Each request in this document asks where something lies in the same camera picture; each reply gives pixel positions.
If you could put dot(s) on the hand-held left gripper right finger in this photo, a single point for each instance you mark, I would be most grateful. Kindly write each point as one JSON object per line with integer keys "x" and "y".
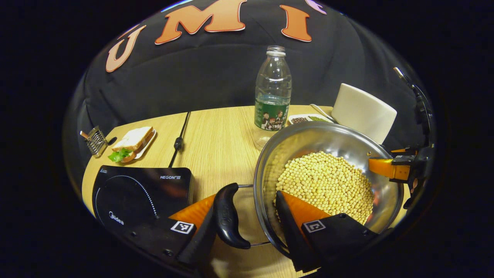
{"x": 293, "y": 239}

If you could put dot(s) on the white sandwich plate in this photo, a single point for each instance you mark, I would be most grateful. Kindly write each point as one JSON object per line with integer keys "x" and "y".
{"x": 148, "y": 141}

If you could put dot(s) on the black backdrop cloth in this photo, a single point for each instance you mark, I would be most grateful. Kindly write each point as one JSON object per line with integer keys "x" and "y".
{"x": 200, "y": 77}

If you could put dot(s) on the clear plastic bottle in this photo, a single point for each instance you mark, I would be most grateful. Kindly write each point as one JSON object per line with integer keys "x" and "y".
{"x": 273, "y": 88}

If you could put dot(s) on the pile of soybeans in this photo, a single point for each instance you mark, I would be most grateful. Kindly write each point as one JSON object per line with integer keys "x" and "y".
{"x": 328, "y": 181}

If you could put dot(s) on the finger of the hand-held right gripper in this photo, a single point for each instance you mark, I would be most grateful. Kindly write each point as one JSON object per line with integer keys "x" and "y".
{"x": 401, "y": 150}
{"x": 382, "y": 166}

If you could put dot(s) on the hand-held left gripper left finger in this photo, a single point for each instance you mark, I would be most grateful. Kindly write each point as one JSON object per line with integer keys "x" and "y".
{"x": 198, "y": 243}

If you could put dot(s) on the black induction cooktop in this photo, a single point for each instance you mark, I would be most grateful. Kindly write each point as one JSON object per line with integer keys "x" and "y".
{"x": 131, "y": 193}

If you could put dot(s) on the white toaster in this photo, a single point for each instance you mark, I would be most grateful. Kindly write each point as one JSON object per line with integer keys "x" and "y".
{"x": 362, "y": 112}

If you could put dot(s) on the sandwich with lettuce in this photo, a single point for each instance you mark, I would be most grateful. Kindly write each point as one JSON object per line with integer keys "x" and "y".
{"x": 133, "y": 141}

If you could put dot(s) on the small pale-capped bottle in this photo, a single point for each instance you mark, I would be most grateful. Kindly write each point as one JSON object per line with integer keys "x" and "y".
{"x": 84, "y": 134}

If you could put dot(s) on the white spice dish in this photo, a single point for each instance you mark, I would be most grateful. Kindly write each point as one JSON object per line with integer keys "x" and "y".
{"x": 305, "y": 119}

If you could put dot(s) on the metal spoon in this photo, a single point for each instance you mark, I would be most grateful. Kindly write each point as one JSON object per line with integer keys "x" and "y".
{"x": 322, "y": 112}

